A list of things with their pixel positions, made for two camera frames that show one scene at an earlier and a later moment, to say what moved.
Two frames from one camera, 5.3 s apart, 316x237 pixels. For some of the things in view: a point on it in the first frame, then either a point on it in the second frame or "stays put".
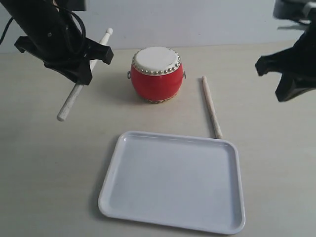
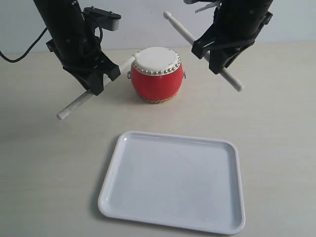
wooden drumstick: x=78 y=87 -> x=88 y=94
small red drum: x=156 y=73 stays put
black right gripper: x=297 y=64 -> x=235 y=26
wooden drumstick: x=214 y=115 -> x=236 y=84
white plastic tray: x=175 y=180 stays put
